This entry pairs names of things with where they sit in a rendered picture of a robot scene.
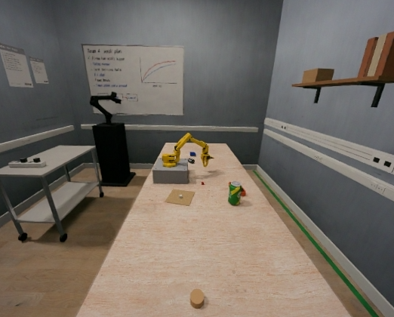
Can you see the tan mat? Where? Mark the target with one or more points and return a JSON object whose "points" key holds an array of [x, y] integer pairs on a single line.
{"points": [[175, 199]]}

